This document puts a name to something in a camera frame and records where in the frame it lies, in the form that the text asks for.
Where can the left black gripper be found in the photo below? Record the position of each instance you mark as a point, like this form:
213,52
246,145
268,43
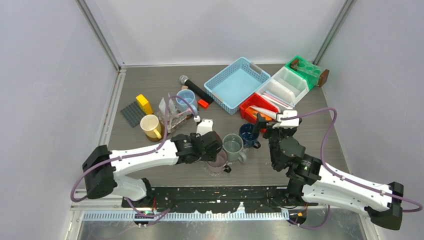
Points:
211,157

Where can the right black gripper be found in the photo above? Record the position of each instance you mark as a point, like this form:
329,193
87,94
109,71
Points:
262,123

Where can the orange cap toothpaste tube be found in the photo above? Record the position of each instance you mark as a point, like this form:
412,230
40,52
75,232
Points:
265,111

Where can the dark blue mug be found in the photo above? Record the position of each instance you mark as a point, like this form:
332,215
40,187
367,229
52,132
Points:
250,139

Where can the mauve mug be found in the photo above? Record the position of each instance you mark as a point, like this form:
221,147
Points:
220,164

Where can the grey mug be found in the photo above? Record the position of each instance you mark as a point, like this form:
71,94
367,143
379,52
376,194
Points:
233,146

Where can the pink toothbrush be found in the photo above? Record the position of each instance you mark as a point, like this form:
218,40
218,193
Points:
278,100
186,113

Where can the grey toothbrush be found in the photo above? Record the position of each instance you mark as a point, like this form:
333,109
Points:
170,124

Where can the clear acrylic toothbrush holder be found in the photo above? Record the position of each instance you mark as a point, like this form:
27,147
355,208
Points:
176,123

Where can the teal cap toothpaste tube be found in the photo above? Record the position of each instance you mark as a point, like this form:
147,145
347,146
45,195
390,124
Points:
172,110

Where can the light blue mug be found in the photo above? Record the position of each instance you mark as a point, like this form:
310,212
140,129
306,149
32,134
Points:
186,99

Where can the pink cap toothpaste tube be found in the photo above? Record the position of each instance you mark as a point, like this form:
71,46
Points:
164,108

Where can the yellow mug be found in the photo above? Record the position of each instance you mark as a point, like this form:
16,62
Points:
150,127

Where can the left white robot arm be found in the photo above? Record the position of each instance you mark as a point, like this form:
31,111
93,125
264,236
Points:
106,172

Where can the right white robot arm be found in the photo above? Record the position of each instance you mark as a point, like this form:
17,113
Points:
312,181

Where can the brown wooden oval tray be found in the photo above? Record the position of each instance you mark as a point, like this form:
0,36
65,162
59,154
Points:
157,134

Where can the white plastic bin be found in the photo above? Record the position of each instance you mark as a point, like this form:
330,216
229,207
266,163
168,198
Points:
286,85

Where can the red orange block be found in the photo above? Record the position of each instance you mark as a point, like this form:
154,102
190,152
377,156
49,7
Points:
204,104

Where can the light blue plastic basket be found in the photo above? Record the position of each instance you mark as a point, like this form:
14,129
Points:
235,83

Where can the green plastic bin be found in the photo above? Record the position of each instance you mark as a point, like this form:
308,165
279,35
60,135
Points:
305,69

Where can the black microphone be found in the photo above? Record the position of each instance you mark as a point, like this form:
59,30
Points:
197,90

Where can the yellow building brick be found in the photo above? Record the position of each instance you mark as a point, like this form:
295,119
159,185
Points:
144,104

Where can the grey building baseplate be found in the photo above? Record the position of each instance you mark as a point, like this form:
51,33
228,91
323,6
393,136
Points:
133,114

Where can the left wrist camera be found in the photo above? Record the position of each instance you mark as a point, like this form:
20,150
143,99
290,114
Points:
203,125

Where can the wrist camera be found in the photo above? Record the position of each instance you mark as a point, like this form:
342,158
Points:
203,125
287,119

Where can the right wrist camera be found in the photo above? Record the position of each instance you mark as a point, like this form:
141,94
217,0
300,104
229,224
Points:
287,119

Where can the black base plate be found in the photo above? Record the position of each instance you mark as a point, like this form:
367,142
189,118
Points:
219,199

